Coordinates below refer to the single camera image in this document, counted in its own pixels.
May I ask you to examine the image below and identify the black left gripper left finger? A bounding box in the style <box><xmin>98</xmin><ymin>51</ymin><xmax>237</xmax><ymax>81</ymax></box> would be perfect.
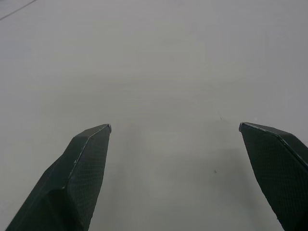
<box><xmin>5</xmin><ymin>123</ymin><xmax>112</xmax><ymax>231</ymax></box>

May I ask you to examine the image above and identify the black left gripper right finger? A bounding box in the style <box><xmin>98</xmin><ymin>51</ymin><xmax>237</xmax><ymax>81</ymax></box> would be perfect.
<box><xmin>238</xmin><ymin>122</ymin><xmax>308</xmax><ymax>231</ymax></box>

